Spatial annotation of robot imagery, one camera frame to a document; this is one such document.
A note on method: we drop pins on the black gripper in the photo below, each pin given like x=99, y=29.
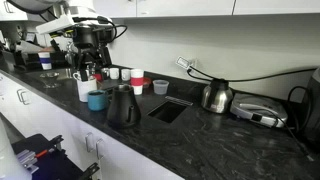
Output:
x=85, y=38

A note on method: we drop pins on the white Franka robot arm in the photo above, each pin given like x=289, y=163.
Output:
x=80, y=6

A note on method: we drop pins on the counter waste opening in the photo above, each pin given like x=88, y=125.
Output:
x=166, y=111

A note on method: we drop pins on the white mug with red rim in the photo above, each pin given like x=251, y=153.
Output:
x=98, y=77

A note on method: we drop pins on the small white mug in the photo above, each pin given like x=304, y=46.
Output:
x=114, y=74
x=125, y=75

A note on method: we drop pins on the blue ceramic mug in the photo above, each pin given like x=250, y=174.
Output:
x=96, y=101

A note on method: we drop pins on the white cup with blue band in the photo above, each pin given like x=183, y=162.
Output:
x=45, y=60

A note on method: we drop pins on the white cup with red band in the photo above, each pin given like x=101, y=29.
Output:
x=137, y=81

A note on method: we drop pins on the black gooseneck kettle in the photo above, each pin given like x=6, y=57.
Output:
x=123, y=108

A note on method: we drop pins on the white lower cabinet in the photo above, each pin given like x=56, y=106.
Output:
x=60, y=128

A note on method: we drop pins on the white cabinet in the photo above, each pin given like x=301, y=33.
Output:
x=183, y=7
x=60, y=128

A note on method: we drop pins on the clear plastic container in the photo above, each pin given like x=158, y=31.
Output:
x=160, y=87

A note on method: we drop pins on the dark box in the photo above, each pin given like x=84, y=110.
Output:
x=56, y=166

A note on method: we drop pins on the aluminium extrusion rails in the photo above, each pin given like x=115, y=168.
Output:
x=26, y=160

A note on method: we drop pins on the white upper cabinet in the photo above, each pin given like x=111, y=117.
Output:
x=183, y=7

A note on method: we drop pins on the stainless steel kettle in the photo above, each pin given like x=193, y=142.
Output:
x=216, y=98

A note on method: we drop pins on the grey sandwich press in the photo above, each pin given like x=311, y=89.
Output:
x=258, y=110

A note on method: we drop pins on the large black appliance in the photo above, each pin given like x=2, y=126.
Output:
x=313, y=106

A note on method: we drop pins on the white wall plug adapter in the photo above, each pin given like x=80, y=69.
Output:
x=183, y=62

